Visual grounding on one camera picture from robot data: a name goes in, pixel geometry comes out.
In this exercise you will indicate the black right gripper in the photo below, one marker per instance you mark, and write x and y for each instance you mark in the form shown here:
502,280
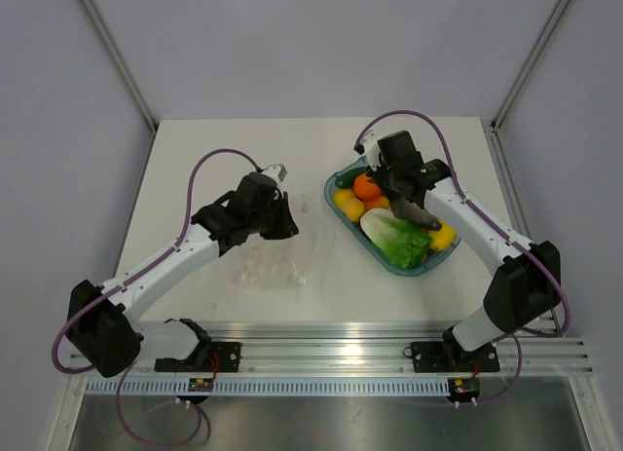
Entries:
379,171

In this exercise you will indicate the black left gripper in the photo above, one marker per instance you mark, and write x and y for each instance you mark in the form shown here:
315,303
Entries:
286,228

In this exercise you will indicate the grey toy fish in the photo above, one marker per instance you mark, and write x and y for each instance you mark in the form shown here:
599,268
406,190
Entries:
411,212

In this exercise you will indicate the clear dotted zip bag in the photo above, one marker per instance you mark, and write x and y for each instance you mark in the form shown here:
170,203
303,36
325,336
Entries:
279,264

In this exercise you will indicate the yellow bell pepper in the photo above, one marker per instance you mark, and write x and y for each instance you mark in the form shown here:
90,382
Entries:
442,237

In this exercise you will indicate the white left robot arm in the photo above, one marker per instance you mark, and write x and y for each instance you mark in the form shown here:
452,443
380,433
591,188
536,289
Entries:
103,319

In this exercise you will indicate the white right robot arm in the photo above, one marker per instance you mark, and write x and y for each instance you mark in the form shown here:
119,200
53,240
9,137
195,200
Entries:
525,276

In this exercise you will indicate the orange fruit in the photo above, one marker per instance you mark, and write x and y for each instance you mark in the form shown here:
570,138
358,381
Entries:
365,189

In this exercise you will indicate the green cucumber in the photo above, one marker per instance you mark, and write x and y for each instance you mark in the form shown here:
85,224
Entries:
347,177

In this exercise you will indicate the yellow peach fruit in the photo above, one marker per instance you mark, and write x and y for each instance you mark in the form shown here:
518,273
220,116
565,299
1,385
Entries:
353,209

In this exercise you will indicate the yellow lemon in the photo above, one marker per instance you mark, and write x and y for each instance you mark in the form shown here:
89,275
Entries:
342,195

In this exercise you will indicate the green white lettuce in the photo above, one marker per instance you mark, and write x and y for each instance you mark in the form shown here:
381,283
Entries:
402,244

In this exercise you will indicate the teal plastic basket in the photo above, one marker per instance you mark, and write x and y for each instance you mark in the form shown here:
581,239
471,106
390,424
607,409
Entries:
432,258

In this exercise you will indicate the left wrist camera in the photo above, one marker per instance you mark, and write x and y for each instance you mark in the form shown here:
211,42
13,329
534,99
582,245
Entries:
277,172

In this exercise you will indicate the aluminium mounting rail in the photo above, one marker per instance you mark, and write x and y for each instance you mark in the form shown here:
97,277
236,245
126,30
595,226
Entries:
378,349

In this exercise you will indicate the white slotted cable duct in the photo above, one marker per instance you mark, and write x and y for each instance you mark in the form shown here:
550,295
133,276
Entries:
240,386

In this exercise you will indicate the right aluminium frame post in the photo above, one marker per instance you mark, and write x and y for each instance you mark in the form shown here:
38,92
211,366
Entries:
539,46

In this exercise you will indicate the aluminium frame post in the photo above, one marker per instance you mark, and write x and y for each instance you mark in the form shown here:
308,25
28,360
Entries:
539,46
107,42

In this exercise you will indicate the left aluminium frame post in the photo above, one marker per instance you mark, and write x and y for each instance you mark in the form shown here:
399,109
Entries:
107,42

